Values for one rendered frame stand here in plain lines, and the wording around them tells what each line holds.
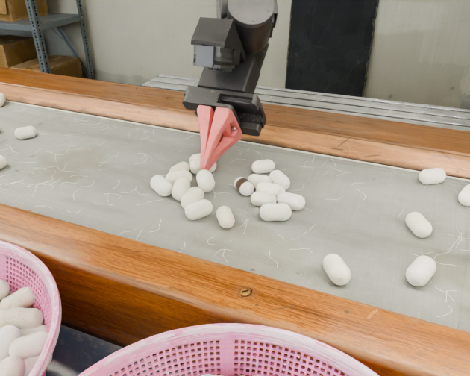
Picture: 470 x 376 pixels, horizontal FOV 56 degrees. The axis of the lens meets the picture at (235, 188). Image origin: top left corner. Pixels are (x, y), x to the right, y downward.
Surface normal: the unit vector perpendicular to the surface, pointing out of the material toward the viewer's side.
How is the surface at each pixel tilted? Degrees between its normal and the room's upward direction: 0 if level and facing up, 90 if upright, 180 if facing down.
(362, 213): 0
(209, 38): 40
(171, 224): 0
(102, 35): 90
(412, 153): 45
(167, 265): 0
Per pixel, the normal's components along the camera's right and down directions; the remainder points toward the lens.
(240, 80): -0.25, -0.36
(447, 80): -0.35, 0.47
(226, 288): 0.00, -0.86
